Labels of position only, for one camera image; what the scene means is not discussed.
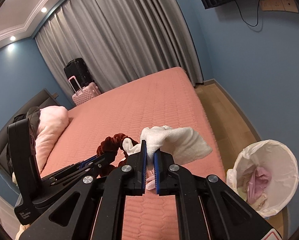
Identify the grey curtain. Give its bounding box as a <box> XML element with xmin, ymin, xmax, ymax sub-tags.
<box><xmin>34</xmin><ymin>0</ymin><xmax>205</xmax><ymax>98</ymax></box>

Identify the pink pillow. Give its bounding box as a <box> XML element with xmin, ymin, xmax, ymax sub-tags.
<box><xmin>31</xmin><ymin>106</ymin><xmax>70</xmax><ymax>175</ymax></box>

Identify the pink quilted bed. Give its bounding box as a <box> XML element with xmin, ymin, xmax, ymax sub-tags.
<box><xmin>19</xmin><ymin>67</ymin><xmax>226</xmax><ymax>240</ymax></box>

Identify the dark red scrunchie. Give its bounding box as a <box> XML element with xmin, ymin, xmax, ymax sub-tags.
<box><xmin>96</xmin><ymin>132</ymin><xmax>131</xmax><ymax>178</ymax></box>

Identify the purple cloth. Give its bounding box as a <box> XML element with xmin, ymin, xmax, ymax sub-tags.
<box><xmin>247</xmin><ymin>166</ymin><xmax>272</xmax><ymax>203</ymax></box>

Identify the black suitcase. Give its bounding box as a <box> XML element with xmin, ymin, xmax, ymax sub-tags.
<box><xmin>64</xmin><ymin>57</ymin><xmax>95</xmax><ymax>90</ymax></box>

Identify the pale pink crumpled wrapper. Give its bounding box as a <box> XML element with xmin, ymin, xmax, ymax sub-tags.
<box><xmin>146</xmin><ymin>175</ymin><xmax>156</xmax><ymax>190</ymax></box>

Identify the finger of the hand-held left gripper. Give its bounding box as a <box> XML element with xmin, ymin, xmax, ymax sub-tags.
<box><xmin>43</xmin><ymin>154</ymin><xmax>105</xmax><ymax>180</ymax></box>
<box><xmin>52</xmin><ymin>151</ymin><xmax>123</xmax><ymax>186</ymax></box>

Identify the pink suitcase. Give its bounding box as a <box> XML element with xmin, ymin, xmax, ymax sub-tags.
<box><xmin>68</xmin><ymin>76</ymin><xmax>100</xmax><ymax>105</ymax></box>

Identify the white sock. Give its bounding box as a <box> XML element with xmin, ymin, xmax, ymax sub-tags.
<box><xmin>122</xmin><ymin>125</ymin><xmax>213</xmax><ymax>167</ymax></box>

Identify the black power cable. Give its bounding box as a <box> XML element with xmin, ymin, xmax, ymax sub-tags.
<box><xmin>236</xmin><ymin>0</ymin><xmax>261</xmax><ymax>27</ymax></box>

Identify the bin with white liner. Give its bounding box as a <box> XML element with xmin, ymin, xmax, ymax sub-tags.
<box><xmin>226</xmin><ymin>139</ymin><xmax>298</xmax><ymax>218</ymax></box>

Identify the dark cloth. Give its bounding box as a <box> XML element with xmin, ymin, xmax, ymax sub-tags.
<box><xmin>13</xmin><ymin>106</ymin><xmax>41</xmax><ymax>132</ymax></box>

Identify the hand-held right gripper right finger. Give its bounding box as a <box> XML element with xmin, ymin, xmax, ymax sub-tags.
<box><xmin>153</xmin><ymin>148</ymin><xmax>284</xmax><ymax>240</ymax></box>

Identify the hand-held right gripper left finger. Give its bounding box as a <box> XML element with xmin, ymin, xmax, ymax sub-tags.
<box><xmin>14</xmin><ymin>140</ymin><xmax>147</xmax><ymax>240</ymax></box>

